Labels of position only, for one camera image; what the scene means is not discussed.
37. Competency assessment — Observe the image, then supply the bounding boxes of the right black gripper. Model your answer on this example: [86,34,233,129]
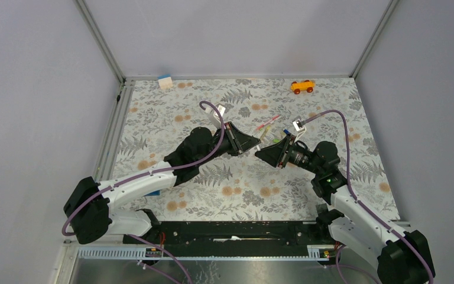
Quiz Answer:
[254,133,322,175]

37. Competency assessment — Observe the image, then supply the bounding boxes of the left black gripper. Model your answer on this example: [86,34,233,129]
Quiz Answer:
[197,122,261,167]

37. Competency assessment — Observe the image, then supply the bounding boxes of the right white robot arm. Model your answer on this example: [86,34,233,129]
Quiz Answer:
[255,135,435,283]

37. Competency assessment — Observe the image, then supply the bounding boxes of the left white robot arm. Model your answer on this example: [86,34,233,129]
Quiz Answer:
[62,122,261,244]

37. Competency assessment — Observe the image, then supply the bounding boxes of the olive yellow marker pen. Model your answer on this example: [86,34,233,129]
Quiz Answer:
[260,126,270,143]

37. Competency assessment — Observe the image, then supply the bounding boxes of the pink marker pen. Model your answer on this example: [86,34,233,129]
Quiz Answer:
[256,115,280,130]

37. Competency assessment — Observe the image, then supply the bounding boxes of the orange toy car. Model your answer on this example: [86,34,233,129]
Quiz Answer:
[290,80,315,95]

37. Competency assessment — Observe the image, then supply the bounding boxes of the floral patterned table mat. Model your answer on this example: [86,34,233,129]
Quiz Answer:
[112,78,400,221]

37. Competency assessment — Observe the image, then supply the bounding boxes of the white block with blue top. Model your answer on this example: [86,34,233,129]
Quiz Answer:
[157,75,174,89]

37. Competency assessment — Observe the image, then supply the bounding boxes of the blue white toy brick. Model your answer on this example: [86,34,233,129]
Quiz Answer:
[147,191,161,196]

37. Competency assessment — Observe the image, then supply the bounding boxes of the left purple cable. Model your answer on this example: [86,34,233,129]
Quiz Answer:
[61,101,226,237]

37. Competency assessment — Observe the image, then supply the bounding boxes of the purple cable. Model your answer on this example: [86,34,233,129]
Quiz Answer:
[303,109,435,284]
[61,101,226,237]

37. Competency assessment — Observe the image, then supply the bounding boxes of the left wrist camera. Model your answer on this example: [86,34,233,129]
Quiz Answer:
[209,104,226,128]

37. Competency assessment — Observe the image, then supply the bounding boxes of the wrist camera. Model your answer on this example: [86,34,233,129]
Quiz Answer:
[292,117,307,141]
[209,104,226,128]

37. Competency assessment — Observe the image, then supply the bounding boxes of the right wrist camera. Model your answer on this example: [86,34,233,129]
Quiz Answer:
[292,117,307,141]

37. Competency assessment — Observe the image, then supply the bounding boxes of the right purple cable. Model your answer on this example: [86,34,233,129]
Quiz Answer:
[303,109,435,284]

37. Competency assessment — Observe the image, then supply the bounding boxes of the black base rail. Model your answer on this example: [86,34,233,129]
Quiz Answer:
[142,221,341,259]

